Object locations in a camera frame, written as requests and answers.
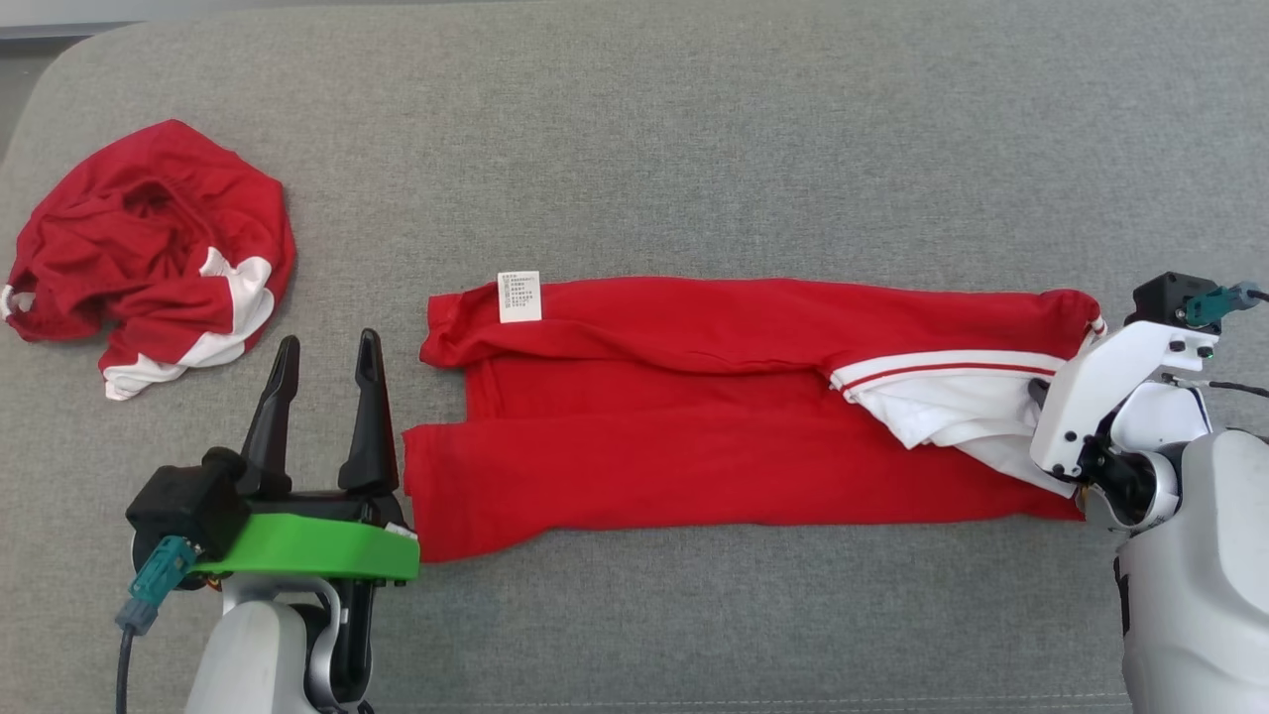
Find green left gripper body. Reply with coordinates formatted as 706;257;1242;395
193;493;421;586

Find grey fabric sofa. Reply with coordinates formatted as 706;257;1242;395
0;0;1269;714

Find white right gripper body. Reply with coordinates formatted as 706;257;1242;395
1029;319;1220;479

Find red jersey white stripes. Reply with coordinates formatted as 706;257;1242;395
402;270;1109;564

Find black cable teal connector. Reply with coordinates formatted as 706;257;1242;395
1185;282;1269;328
114;534;199;714

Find thin black cable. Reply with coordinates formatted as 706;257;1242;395
1162;373;1269;400

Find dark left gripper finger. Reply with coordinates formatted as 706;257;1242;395
338;329;401;497
241;335;301;497

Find red shorts white panels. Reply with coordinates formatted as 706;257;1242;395
0;119;297;402

